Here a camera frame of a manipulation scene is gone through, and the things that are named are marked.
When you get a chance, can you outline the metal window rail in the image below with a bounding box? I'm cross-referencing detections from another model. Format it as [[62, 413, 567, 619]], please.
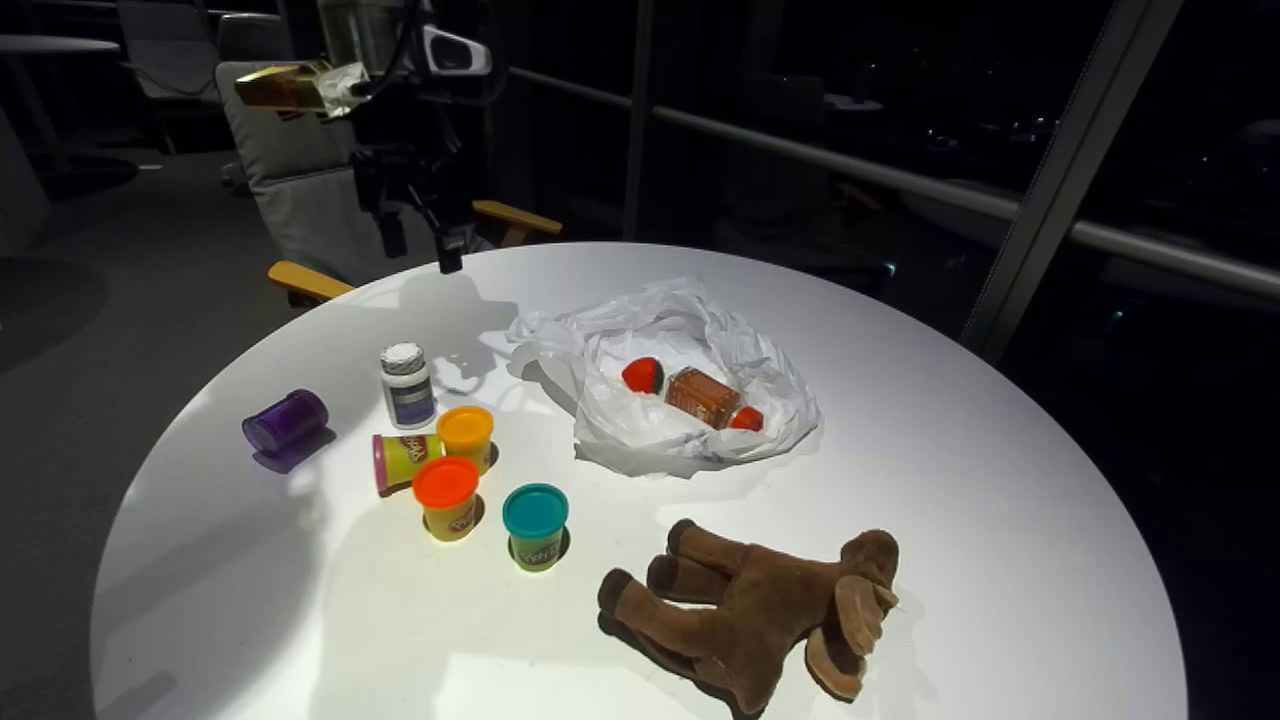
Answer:
[[506, 62, 1280, 303]]

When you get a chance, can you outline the brown moose plush toy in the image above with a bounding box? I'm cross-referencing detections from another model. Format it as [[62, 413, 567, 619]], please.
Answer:
[[593, 517, 905, 720]]

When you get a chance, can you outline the purple plastic cup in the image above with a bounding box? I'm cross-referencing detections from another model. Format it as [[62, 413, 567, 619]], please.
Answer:
[[236, 386, 339, 476]]

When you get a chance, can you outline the white plastic bag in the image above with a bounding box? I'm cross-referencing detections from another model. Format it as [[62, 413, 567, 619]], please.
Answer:
[[499, 275, 823, 483]]

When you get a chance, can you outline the dark thin window post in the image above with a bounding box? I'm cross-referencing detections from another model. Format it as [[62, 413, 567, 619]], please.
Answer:
[[620, 0, 667, 237]]

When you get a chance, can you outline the metal window post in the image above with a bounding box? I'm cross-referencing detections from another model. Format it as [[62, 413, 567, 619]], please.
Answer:
[[956, 0, 1189, 361]]

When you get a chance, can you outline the grey office chair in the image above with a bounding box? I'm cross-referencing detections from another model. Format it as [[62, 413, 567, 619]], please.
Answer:
[[213, 57, 473, 288]]

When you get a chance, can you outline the yellow lid dough tub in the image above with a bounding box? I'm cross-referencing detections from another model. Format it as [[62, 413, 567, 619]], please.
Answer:
[[431, 401, 499, 476]]

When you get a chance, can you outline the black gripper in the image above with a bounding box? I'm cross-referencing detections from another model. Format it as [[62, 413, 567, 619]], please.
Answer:
[[350, 75, 507, 279]]

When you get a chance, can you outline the white lid small bottle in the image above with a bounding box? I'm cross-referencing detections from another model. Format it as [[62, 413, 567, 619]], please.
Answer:
[[376, 340, 441, 433]]

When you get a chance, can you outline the grey background chair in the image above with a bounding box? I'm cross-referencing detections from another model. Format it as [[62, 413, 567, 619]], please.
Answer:
[[114, 0, 229, 110]]

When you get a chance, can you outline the brown container with red cap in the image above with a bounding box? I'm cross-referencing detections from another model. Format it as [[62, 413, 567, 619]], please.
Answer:
[[666, 366, 767, 437]]

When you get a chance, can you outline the teal lid dough tub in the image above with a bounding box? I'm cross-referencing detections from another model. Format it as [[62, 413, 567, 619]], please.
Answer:
[[499, 481, 575, 576]]

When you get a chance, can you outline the orange lid dough tub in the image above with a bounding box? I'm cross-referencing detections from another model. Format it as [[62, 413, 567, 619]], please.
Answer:
[[407, 452, 488, 543]]

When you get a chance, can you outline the wooden chair armrest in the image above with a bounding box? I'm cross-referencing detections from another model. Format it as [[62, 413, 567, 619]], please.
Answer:
[[470, 198, 567, 244], [263, 256, 362, 303]]

